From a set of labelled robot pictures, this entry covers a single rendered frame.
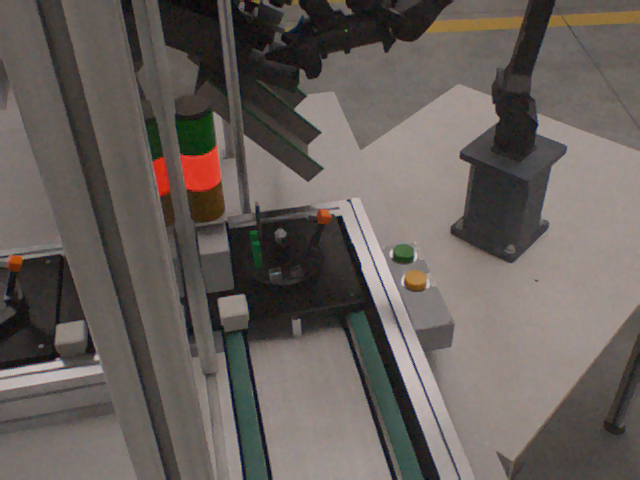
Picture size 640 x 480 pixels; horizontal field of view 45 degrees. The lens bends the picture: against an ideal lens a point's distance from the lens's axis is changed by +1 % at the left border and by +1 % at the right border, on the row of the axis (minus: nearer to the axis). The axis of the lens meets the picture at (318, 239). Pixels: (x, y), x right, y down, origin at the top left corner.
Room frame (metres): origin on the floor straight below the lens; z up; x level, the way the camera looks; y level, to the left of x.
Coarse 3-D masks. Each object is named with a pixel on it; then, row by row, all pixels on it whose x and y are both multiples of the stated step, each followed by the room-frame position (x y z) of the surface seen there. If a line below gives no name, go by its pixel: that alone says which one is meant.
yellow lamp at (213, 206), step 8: (192, 192) 0.74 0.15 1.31; (200, 192) 0.74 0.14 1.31; (208, 192) 0.74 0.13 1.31; (216, 192) 0.75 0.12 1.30; (192, 200) 0.74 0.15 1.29; (200, 200) 0.74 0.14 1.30; (208, 200) 0.74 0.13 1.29; (216, 200) 0.75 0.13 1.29; (192, 208) 0.74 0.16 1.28; (200, 208) 0.74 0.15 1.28; (208, 208) 0.74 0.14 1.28; (216, 208) 0.75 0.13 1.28; (224, 208) 0.76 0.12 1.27; (192, 216) 0.74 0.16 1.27; (200, 216) 0.74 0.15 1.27; (208, 216) 0.74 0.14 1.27; (216, 216) 0.75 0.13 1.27
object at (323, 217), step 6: (318, 210) 0.99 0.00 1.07; (324, 210) 0.99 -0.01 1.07; (312, 216) 0.99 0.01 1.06; (318, 216) 0.98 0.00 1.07; (324, 216) 0.98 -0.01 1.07; (330, 216) 0.98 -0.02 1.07; (312, 222) 0.98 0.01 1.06; (318, 222) 0.98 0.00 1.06; (324, 222) 0.98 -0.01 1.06; (318, 228) 0.98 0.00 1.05; (324, 228) 0.98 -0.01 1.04; (312, 234) 0.98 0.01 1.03; (318, 234) 0.98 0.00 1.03; (312, 240) 0.98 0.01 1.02; (318, 240) 0.98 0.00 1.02; (312, 246) 0.98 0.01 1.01
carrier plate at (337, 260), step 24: (240, 240) 1.04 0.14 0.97; (336, 240) 1.03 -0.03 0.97; (240, 264) 0.98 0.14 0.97; (336, 264) 0.97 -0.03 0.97; (240, 288) 0.92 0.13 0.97; (312, 288) 0.91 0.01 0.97; (336, 288) 0.91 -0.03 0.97; (360, 288) 0.91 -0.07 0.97; (264, 312) 0.86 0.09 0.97; (288, 312) 0.86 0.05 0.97; (312, 312) 0.86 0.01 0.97; (336, 312) 0.87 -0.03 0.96
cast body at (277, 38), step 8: (288, 32) 1.25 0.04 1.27; (272, 40) 1.23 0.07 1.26; (280, 40) 1.23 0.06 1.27; (288, 40) 1.22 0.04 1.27; (264, 48) 1.25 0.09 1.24; (272, 48) 1.21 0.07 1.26; (256, 56) 1.23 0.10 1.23; (264, 56) 1.22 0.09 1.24; (264, 64) 1.21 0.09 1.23; (272, 64) 1.21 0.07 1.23; (280, 64) 1.21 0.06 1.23; (280, 72) 1.21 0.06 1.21; (288, 72) 1.21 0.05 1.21
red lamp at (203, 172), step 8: (216, 152) 0.76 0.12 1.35; (184, 160) 0.74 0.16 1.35; (192, 160) 0.74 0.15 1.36; (200, 160) 0.74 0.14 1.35; (208, 160) 0.74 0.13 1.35; (216, 160) 0.76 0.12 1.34; (184, 168) 0.74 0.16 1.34; (192, 168) 0.74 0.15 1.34; (200, 168) 0.74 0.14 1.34; (208, 168) 0.74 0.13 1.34; (216, 168) 0.75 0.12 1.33; (184, 176) 0.74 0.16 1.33; (192, 176) 0.74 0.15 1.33; (200, 176) 0.74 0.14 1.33; (208, 176) 0.74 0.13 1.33; (216, 176) 0.75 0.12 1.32; (192, 184) 0.74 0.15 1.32; (200, 184) 0.74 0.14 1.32; (208, 184) 0.74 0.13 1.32; (216, 184) 0.75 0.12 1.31
